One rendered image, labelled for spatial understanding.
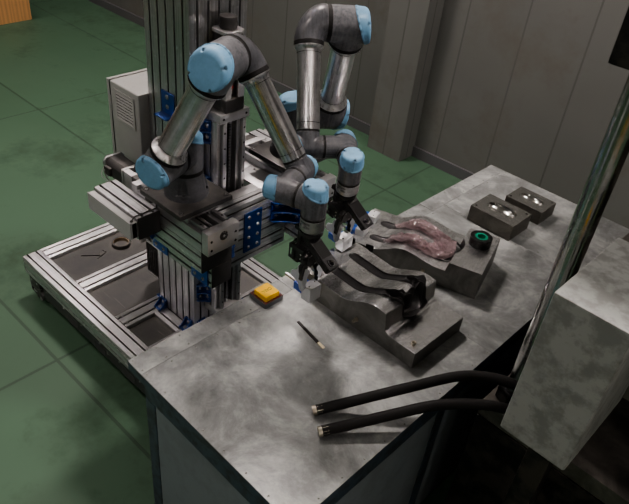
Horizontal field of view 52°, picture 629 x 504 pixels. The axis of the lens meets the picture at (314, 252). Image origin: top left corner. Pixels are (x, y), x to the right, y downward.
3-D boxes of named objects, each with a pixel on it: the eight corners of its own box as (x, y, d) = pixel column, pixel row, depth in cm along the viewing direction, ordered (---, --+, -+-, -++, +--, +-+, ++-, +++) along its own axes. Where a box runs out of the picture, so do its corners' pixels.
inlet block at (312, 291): (279, 282, 208) (281, 269, 205) (291, 276, 211) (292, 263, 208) (308, 303, 201) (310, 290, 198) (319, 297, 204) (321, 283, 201)
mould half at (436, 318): (297, 286, 224) (300, 255, 216) (347, 258, 240) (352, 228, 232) (411, 368, 197) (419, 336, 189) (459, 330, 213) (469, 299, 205)
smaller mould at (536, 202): (502, 207, 280) (506, 195, 277) (517, 197, 288) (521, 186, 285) (537, 225, 271) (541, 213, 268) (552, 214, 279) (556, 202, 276)
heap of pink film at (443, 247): (380, 244, 239) (383, 226, 234) (397, 222, 252) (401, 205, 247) (447, 268, 230) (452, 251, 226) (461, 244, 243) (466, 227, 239)
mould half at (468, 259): (345, 250, 243) (349, 226, 237) (372, 219, 263) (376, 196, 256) (474, 299, 227) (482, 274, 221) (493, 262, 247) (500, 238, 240)
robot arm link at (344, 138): (323, 126, 211) (327, 147, 203) (357, 127, 212) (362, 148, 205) (320, 145, 216) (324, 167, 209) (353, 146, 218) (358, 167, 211)
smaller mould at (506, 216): (466, 219, 270) (470, 204, 265) (486, 207, 279) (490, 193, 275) (508, 241, 259) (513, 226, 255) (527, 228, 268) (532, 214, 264)
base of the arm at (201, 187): (154, 189, 220) (153, 164, 215) (190, 176, 230) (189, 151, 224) (182, 208, 213) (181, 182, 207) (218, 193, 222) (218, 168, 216)
